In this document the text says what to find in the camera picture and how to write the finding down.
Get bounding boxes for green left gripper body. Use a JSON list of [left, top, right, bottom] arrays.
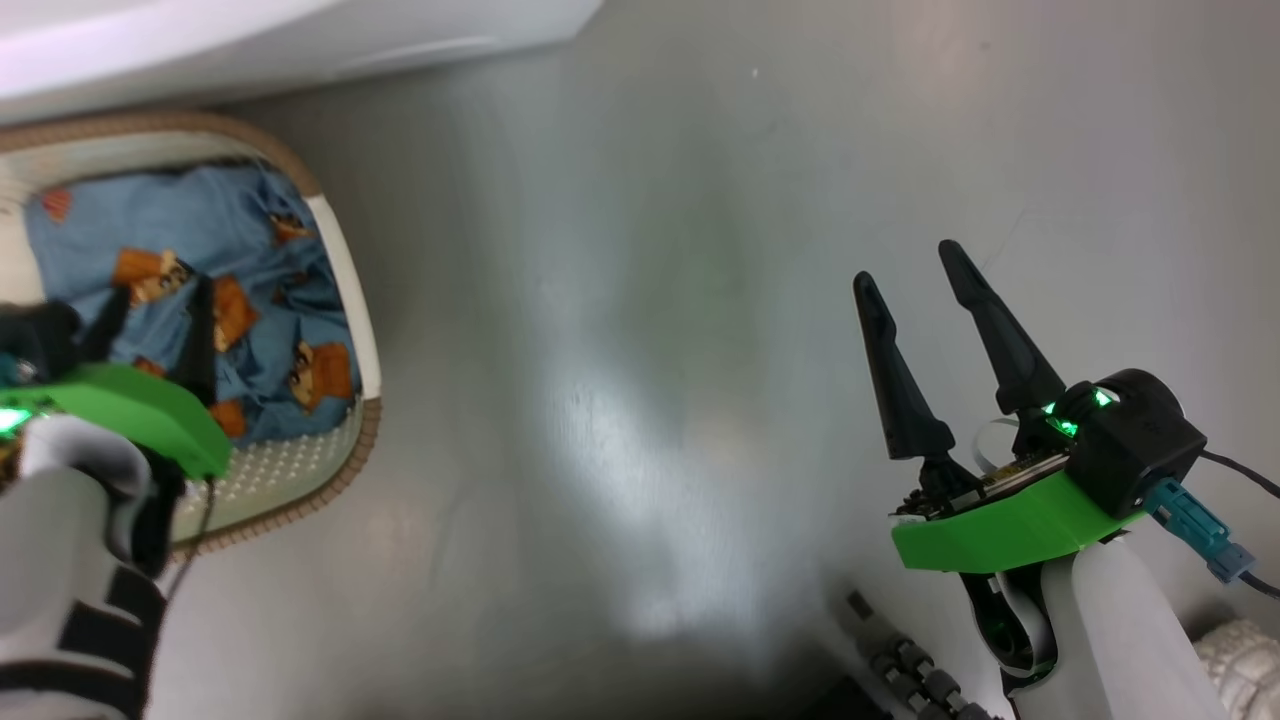
[[0, 362, 233, 479]]

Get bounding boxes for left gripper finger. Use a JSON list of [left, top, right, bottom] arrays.
[[80, 285, 131, 366], [172, 275, 216, 401]]

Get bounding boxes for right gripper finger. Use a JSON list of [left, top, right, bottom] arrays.
[[938, 240, 1066, 416], [853, 272, 956, 461]]

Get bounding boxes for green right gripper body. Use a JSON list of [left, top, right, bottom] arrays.
[[890, 410, 1146, 573]]

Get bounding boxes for blue orange-print garment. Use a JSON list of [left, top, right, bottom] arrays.
[[25, 163, 361, 446]]

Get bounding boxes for white front-load washing machine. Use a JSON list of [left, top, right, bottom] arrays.
[[0, 0, 606, 126]]

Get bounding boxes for cream perforated laundry basket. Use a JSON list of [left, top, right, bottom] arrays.
[[0, 110, 383, 556]]

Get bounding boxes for white textured base part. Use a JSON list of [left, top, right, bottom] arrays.
[[1195, 618, 1280, 720]]

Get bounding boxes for thin black left gripper cable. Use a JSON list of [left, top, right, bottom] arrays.
[[165, 478, 216, 601]]

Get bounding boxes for dark ribbed base hose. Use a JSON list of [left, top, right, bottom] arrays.
[[845, 590, 1001, 720]]

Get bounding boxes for teal right camera connector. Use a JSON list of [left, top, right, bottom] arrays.
[[1145, 480, 1256, 583]]

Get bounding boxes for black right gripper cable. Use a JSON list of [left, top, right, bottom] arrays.
[[1200, 450, 1280, 601]]

